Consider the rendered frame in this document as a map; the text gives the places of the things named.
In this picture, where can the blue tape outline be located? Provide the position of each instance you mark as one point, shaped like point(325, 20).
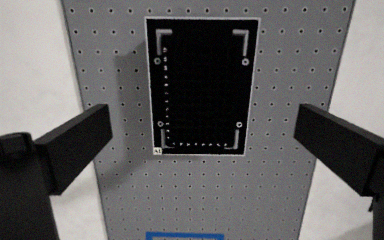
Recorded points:
point(149, 235)

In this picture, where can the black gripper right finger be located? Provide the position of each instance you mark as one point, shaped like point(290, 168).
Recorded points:
point(352, 153)

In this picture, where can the grey perforated base plate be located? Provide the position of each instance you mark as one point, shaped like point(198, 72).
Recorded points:
point(260, 196)

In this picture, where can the black well plate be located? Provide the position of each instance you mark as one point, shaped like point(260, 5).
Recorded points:
point(211, 67)

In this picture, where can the black raised plate nest on grey legs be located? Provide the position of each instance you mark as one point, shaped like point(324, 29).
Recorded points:
point(201, 26)

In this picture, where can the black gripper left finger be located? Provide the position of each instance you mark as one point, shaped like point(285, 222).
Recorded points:
point(63, 153)

